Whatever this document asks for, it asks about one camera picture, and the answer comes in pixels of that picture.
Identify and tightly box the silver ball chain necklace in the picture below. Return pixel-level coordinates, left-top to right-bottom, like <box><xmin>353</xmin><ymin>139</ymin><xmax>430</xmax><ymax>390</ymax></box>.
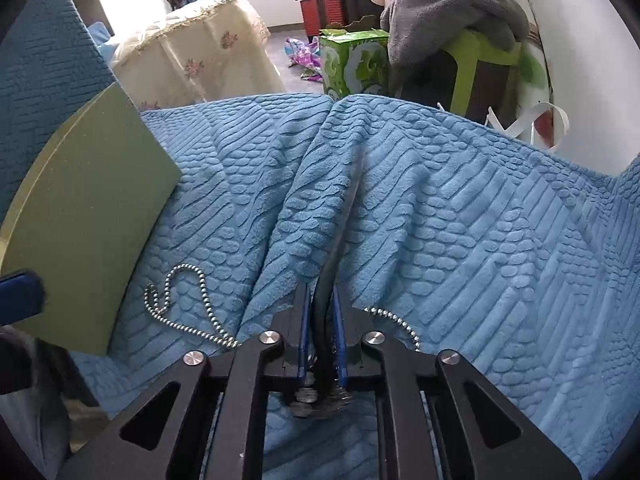
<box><xmin>143</xmin><ymin>263</ymin><xmax>422</xmax><ymax>352</ymax></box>

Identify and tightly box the green cardboard jewelry box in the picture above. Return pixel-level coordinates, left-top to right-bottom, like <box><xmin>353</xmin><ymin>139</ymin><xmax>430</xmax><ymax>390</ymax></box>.
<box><xmin>1</xmin><ymin>84</ymin><xmax>181</xmax><ymax>356</ymax></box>

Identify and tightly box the blue textured sofa cover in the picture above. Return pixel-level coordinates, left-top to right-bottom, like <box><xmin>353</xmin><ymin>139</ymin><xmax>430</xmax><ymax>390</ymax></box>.
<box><xmin>1</xmin><ymin>0</ymin><xmax>639</xmax><ymax>479</ymax></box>

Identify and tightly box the green printed carton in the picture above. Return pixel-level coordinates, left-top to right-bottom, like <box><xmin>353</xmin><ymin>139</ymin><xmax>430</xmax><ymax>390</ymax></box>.
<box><xmin>319</xmin><ymin>29</ymin><xmax>390</xmax><ymax>101</ymax></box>

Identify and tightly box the colourful crumpled bag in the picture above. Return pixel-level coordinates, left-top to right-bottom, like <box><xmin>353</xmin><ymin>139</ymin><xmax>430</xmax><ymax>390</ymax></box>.
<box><xmin>283</xmin><ymin>36</ymin><xmax>322</xmax><ymax>82</ymax></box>

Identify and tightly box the white paper bag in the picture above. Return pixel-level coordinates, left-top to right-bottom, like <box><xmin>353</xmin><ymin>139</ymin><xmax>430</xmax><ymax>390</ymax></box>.
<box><xmin>485</xmin><ymin>102</ymin><xmax>570</xmax><ymax>154</ymax></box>

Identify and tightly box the cream floral tablecloth table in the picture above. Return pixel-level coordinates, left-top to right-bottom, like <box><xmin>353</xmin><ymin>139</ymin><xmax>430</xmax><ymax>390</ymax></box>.
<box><xmin>110</xmin><ymin>0</ymin><xmax>285</xmax><ymax>110</ymax></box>

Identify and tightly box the green plastic stool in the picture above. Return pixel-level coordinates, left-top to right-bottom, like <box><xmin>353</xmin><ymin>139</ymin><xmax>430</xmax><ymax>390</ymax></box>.
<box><xmin>399</xmin><ymin>28</ymin><xmax>524</xmax><ymax>129</ymax></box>

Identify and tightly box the red suitcase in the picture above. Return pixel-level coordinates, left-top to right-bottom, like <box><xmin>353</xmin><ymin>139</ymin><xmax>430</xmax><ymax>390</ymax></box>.
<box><xmin>295</xmin><ymin>0</ymin><xmax>347</xmax><ymax>39</ymax></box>

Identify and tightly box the grey fleece garment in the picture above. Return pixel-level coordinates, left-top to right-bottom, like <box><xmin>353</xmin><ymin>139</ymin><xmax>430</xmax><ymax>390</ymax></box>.
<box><xmin>381</xmin><ymin>0</ymin><xmax>529</xmax><ymax>70</ymax></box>

